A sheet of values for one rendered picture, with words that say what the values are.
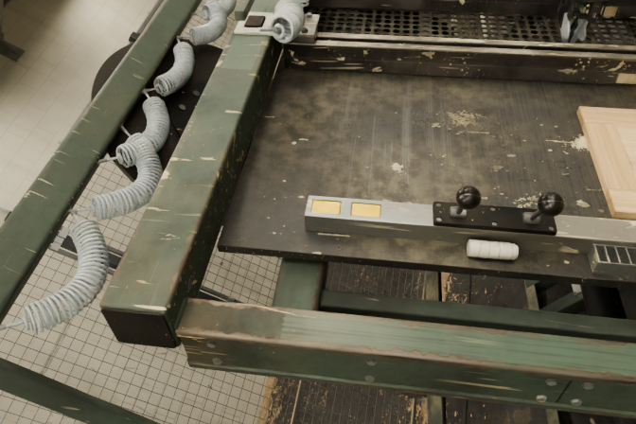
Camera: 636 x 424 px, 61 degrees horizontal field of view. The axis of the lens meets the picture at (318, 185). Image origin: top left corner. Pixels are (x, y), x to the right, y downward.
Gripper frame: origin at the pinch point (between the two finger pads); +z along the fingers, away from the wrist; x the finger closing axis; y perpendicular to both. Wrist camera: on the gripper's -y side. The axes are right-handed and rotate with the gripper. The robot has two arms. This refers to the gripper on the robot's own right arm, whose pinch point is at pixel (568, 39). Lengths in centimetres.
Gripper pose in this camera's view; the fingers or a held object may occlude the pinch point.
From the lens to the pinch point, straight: 154.1
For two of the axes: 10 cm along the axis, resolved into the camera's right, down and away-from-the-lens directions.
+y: -1.5, 7.0, -7.0
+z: 0.4, 7.1, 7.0
